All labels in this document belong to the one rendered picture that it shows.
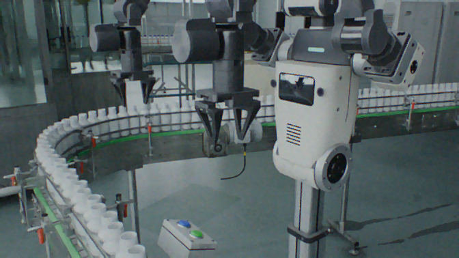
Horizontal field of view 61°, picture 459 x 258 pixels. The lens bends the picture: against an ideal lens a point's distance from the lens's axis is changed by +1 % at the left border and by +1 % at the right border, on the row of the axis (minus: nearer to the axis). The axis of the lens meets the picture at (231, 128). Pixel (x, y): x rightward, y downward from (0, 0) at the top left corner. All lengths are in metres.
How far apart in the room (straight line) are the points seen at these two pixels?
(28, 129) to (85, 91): 2.17
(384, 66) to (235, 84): 0.48
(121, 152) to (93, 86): 3.75
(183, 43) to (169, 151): 1.67
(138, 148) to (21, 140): 1.78
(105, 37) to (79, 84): 4.80
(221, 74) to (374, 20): 0.40
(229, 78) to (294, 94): 0.51
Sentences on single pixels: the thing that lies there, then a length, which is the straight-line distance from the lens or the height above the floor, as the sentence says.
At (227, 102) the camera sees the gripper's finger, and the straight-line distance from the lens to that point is 0.67.
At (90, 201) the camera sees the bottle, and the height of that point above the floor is 1.16.
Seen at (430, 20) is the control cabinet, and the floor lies 1.61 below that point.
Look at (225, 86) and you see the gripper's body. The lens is 0.67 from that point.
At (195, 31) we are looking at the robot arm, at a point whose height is 1.60.
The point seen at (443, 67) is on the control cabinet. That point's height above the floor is 0.88.
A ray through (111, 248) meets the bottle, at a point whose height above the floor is 1.12.
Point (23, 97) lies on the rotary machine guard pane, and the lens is 3.78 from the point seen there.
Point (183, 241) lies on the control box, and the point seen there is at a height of 1.11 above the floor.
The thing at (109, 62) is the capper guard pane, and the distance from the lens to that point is 5.95.
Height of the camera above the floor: 1.62
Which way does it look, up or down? 16 degrees down
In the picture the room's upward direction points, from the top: straight up
